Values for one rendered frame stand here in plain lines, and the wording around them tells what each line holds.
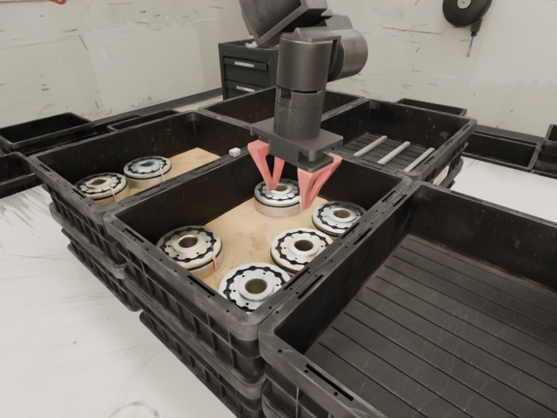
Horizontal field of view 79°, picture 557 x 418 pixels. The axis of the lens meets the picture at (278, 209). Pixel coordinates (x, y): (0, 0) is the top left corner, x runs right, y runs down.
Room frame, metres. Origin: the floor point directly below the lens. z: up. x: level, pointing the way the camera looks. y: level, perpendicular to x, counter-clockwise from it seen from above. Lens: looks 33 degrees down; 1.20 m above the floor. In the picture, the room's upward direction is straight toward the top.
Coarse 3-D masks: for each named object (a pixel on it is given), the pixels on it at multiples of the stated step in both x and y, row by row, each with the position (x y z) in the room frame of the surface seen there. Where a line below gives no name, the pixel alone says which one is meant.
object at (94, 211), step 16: (192, 112) 0.87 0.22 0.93; (128, 128) 0.74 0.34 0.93; (240, 128) 0.76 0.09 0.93; (80, 144) 0.65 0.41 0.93; (32, 160) 0.57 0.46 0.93; (48, 176) 0.51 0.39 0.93; (176, 176) 0.51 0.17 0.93; (64, 192) 0.47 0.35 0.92; (80, 192) 0.45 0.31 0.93; (144, 192) 0.45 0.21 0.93; (80, 208) 0.44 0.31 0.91; (96, 208) 0.41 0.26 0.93; (112, 208) 0.41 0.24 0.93
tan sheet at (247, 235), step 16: (240, 208) 0.56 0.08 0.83; (208, 224) 0.51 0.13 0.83; (224, 224) 0.51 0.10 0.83; (240, 224) 0.51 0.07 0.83; (256, 224) 0.51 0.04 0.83; (272, 224) 0.51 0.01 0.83; (288, 224) 0.51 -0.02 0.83; (304, 224) 0.51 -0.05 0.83; (224, 240) 0.46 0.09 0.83; (240, 240) 0.46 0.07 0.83; (256, 240) 0.46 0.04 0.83; (272, 240) 0.46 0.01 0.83; (224, 256) 0.42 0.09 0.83; (240, 256) 0.42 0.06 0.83; (256, 256) 0.42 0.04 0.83; (224, 272) 0.38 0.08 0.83
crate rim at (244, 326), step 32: (224, 160) 0.57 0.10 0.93; (352, 160) 0.57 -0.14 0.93; (160, 192) 0.45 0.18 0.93; (352, 224) 0.37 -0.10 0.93; (160, 256) 0.31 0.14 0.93; (320, 256) 0.31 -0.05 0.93; (192, 288) 0.25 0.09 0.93; (288, 288) 0.25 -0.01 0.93; (224, 320) 0.22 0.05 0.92; (256, 320) 0.21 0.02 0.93
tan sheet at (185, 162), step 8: (192, 152) 0.84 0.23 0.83; (200, 152) 0.84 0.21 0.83; (208, 152) 0.84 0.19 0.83; (176, 160) 0.79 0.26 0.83; (184, 160) 0.79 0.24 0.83; (192, 160) 0.79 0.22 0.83; (200, 160) 0.79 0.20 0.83; (208, 160) 0.79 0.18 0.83; (176, 168) 0.74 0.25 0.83; (184, 168) 0.74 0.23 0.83; (192, 168) 0.74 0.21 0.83; (136, 192) 0.62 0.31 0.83
